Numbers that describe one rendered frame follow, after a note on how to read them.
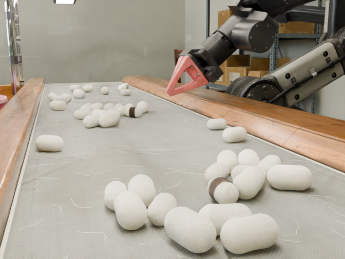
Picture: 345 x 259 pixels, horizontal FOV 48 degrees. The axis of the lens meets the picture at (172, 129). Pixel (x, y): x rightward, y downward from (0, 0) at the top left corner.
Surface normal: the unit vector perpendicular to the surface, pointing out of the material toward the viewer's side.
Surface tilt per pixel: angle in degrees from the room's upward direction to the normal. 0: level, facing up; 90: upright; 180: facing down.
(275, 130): 45
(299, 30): 89
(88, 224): 0
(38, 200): 0
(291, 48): 90
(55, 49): 89
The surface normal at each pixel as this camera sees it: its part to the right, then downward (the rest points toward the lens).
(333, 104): -0.93, 0.07
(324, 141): -0.68, -0.65
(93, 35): 0.36, 0.18
